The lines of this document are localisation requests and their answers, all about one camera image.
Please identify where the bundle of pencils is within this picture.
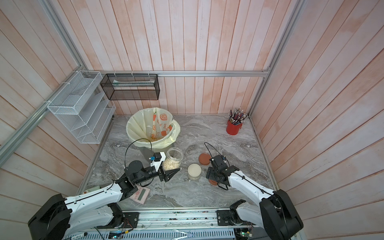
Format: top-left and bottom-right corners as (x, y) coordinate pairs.
(228, 108), (248, 126)

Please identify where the oatmeal jar with brown lid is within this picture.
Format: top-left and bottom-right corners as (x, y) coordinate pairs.
(163, 148), (184, 171)

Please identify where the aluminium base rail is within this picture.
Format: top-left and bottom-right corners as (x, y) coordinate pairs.
(52, 206), (302, 240)

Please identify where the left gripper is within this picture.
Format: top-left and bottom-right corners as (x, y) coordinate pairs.
(134, 154), (180, 185)

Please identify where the grey trash bin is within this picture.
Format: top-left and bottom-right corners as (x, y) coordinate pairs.
(139, 146), (172, 162)

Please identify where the black wire mesh basket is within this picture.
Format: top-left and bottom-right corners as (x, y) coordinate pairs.
(101, 73), (160, 101)

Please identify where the pink calculator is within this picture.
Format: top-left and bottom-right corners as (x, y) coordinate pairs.
(130, 186), (150, 205)

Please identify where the red pencil cup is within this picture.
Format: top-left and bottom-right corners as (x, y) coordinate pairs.
(226, 121), (243, 136)

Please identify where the brown jar lid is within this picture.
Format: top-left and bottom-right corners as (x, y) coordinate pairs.
(209, 180), (218, 186)
(199, 153), (212, 166)

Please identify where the oatmeal jar with cream lid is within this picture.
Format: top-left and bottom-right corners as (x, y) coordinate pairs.
(188, 164), (202, 181)

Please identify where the horizontal aluminium frame bar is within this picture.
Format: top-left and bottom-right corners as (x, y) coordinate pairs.
(87, 70), (269, 77)

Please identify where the white wire mesh shelf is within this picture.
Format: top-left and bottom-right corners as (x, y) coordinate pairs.
(48, 71), (116, 144)

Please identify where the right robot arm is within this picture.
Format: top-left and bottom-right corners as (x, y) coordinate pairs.
(206, 155), (304, 240)

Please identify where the pale green tape dispenser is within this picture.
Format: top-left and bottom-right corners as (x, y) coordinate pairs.
(83, 186), (101, 194)

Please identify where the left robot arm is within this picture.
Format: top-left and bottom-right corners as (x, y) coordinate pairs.
(28, 161), (179, 240)

